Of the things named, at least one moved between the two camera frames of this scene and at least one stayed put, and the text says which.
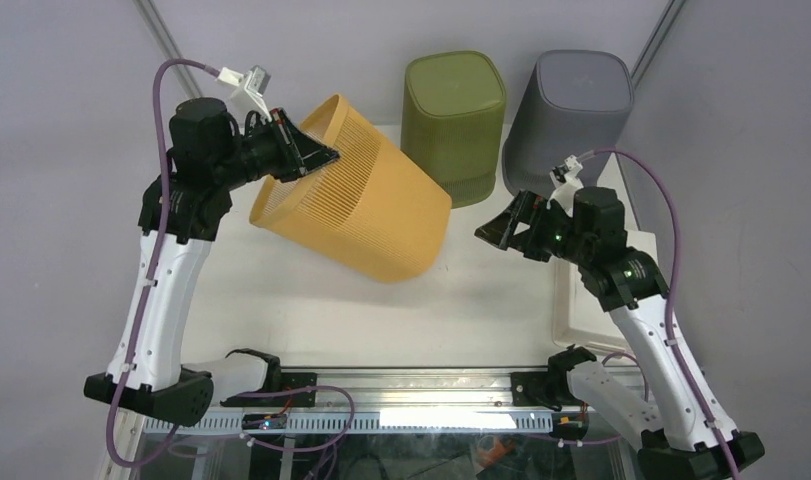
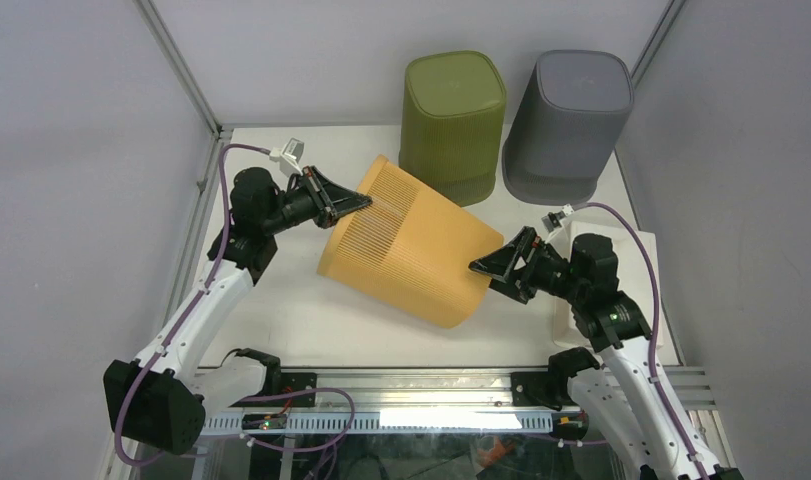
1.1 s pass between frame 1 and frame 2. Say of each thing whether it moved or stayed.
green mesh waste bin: stayed
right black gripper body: moved
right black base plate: stayed
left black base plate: stayed
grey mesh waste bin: stayed
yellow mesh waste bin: moved
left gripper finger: moved
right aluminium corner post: stayed
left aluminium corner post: stayed
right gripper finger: moved
